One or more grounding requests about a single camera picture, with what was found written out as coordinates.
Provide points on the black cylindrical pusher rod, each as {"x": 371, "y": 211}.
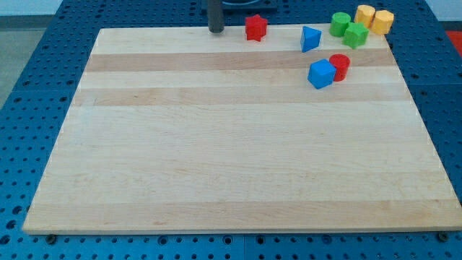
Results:
{"x": 215, "y": 16}

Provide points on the red star block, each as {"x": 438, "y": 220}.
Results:
{"x": 255, "y": 27}

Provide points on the blue triangle block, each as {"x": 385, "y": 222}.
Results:
{"x": 310, "y": 38}

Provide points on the green star block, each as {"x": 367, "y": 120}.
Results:
{"x": 355, "y": 35}

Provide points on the blue cube block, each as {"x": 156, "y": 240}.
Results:
{"x": 321, "y": 73}

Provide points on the green cylinder block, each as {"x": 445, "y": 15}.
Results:
{"x": 339, "y": 23}

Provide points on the light wooden board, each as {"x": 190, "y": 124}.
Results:
{"x": 174, "y": 130}

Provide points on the red cylinder block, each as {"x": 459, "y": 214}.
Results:
{"x": 341, "y": 63}

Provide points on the yellow cylinder block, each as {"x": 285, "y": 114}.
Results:
{"x": 364, "y": 14}

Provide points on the yellow hexagon block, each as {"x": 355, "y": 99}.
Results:
{"x": 382, "y": 22}

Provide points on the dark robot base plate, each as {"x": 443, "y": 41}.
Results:
{"x": 249, "y": 5}

